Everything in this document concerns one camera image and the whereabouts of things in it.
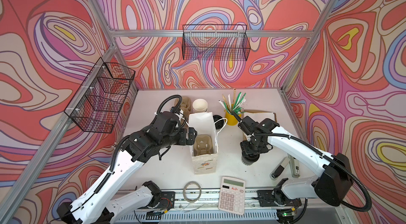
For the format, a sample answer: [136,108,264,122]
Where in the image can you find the yellow metal bucket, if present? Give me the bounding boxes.
[225,112,239,126]

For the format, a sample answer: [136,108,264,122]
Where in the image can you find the stack of black cup lids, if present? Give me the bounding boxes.
[213,115,224,129]

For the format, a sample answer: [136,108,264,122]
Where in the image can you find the black wire basket back wall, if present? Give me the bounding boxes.
[181,24,251,61]

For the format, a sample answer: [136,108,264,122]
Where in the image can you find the black wire basket wall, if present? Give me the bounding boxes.
[64,58,135,133]
[181,24,251,61]

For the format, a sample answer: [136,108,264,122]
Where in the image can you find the black wire basket left wall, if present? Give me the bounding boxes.
[64,58,135,133]

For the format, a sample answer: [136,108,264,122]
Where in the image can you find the white paper takeout bag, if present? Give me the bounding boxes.
[188,113,227,175]

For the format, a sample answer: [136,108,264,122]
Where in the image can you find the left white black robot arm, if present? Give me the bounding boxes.
[57,108,197,224]

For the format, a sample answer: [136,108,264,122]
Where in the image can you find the white paper napkins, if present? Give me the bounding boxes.
[244,112,277,122]

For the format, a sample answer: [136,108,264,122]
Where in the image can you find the brown napkin holder box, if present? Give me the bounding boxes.
[242,109,277,122]

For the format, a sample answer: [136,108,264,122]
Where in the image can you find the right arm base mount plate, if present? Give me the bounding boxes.
[253,178,302,208]

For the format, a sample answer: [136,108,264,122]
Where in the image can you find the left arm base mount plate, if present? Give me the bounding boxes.
[130,181,174,210]

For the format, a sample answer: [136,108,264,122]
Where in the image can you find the white desk calculator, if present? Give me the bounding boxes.
[218,176,246,216]

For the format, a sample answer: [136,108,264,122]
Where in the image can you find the aluminium frame rail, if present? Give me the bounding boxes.
[109,29,315,38]

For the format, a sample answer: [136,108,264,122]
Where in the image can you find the single pulp cup carrier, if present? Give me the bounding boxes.
[193,134,214,156]

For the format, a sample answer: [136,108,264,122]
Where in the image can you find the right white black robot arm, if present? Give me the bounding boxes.
[237,116,372,212]

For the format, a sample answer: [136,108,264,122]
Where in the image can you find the silver black stapler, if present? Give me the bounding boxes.
[270,155,301,180]

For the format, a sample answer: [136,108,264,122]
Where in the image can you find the bundle of wrapped straws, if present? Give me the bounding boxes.
[218,89,246,115]

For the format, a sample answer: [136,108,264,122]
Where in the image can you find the black white paper coffee cup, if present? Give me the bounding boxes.
[242,155,260,166]

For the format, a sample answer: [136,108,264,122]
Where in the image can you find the stack of paper coffee cups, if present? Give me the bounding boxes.
[192,99,208,113]

